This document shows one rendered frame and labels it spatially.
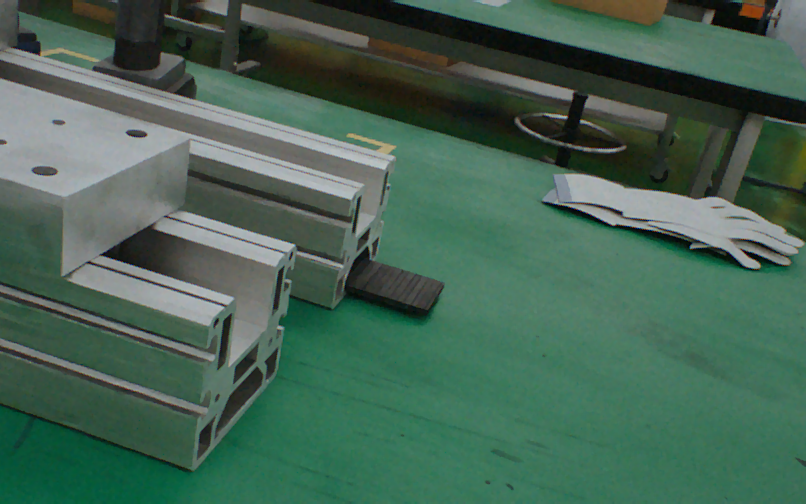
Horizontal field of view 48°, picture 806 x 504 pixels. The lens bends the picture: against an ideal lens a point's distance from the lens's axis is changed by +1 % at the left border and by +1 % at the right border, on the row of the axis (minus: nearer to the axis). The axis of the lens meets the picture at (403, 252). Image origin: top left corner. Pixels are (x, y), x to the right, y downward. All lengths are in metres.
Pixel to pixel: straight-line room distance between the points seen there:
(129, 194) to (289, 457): 0.15
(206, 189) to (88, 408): 0.20
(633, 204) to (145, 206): 0.56
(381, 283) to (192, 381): 0.24
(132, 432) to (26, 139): 0.15
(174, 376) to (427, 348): 0.21
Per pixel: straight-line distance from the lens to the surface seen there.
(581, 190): 0.90
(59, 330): 0.45
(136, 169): 0.45
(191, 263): 0.48
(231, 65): 3.73
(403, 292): 0.62
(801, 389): 0.69
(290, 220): 0.58
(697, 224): 0.89
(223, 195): 0.60
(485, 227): 0.79
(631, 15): 2.42
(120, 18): 0.82
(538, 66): 1.96
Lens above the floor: 1.07
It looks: 24 degrees down
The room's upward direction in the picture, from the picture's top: 12 degrees clockwise
